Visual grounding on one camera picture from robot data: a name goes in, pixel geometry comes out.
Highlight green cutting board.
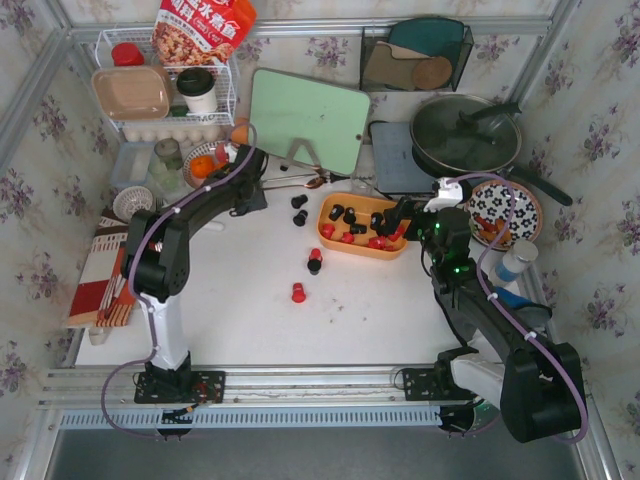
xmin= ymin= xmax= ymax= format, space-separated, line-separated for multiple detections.
xmin=248 ymin=68 xmax=371 ymax=176

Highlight pink fruit bowl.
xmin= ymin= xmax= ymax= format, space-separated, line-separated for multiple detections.
xmin=182 ymin=141 xmax=227 ymax=188

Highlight right camera mount white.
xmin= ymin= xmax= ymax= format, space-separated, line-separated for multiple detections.
xmin=423 ymin=177 xmax=465 ymax=213

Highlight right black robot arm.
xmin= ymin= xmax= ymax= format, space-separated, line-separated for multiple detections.
xmin=380 ymin=197 xmax=589 ymax=443

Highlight white wire rack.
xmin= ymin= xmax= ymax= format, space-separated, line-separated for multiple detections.
xmin=94 ymin=27 xmax=239 ymax=129

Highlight purple cable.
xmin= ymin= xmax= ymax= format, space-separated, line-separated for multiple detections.
xmin=434 ymin=173 xmax=589 ymax=444
xmin=101 ymin=122 xmax=259 ymax=444

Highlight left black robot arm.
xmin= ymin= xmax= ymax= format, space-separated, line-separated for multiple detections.
xmin=121 ymin=145 xmax=269 ymax=404

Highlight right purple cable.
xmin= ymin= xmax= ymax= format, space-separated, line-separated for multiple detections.
xmin=434 ymin=173 xmax=589 ymax=444

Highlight orange tangerine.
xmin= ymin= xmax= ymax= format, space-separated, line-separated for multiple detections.
xmin=190 ymin=155 xmax=216 ymax=180

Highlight camera mount white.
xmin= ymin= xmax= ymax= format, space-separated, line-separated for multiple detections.
xmin=214 ymin=143 xmax=237 ymax=163
xmin=423 ymin=177 xmax=465 ymax=213

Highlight copper spoon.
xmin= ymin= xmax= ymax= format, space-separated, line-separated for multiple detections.
xmin=261 ymin=177 xmax=325 ymax=191

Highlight orange plastic storage basket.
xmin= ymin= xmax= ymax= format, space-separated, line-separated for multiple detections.
xmin=316 ymin=192 xmax=409 ymax=260

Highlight pale green glass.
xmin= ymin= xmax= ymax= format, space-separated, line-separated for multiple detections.
xmin=149 ymin=159 xmax=191 ymax=203

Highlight flower patterned plate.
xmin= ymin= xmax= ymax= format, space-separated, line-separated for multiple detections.
xmin=465 ymin=180 xmax=543 ymax=252

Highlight white cup black lid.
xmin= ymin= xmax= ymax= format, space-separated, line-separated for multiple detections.
xmin=176 ymin=67 xmax=217 ymax=114

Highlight fried food pieces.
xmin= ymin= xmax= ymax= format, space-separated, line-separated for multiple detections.
xmin=474 ymin=215 xmax=512 ymax=246

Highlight clear bottle blue label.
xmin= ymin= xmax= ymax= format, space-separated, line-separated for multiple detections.
xmin=490 ymin=239 xmax=539 ymax=286

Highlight grey tinted glass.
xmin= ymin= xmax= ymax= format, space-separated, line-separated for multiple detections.
xmin=154 ymin=138 xmax=183 ymax=170

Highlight black capsule numbered four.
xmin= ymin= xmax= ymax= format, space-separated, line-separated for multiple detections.
xmin=370 ymin=212 xmax=384 ymax=231

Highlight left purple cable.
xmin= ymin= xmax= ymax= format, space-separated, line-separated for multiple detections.
xmin=101 ymin=122 xmax=259 ymax=444

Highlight egg tray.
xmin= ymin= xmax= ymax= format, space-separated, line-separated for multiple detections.
xmin=122 ymin=126 xmax=224 ymax=146

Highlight metal cutting board stand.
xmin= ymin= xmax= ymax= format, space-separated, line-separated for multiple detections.
xmin=284 ymin=138 xmax=324 ymax=174

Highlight grey induction cooker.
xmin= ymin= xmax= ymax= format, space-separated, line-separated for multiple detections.
xmin=368 ymin=120 xmax=435 ymax=195

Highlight glass pan lid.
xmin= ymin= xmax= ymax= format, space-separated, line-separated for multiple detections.
xmin=410 ymin=93 xmax=523 ymax=175

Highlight left camera mount white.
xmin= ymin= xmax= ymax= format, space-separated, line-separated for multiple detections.
xmin=214 ymin=143 xmax=237 ymax=163

